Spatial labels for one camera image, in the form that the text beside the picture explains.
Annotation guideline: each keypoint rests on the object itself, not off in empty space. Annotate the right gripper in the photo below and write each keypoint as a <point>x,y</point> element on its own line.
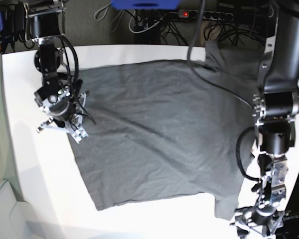
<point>61,115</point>

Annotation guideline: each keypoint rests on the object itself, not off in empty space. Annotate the blue box overhead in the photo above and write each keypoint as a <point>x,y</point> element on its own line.
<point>145,4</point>

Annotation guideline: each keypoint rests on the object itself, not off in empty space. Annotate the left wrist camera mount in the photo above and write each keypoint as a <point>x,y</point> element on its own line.
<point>244,231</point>

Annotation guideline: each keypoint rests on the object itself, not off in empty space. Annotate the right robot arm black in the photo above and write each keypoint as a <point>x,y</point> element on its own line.
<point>55,59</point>

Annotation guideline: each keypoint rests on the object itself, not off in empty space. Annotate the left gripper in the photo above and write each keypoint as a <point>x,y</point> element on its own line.
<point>260,218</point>

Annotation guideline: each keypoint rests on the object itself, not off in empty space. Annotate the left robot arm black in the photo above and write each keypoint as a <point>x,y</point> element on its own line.
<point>276,106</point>

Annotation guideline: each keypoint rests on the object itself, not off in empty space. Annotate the black power strip red switch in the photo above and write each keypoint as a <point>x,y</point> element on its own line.
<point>208,15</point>

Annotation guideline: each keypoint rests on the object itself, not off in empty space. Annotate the grey bin at left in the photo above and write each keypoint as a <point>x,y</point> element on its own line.
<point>17,219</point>

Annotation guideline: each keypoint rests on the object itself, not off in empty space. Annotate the dark grey t-shirt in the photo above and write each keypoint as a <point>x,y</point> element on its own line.
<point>163,129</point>

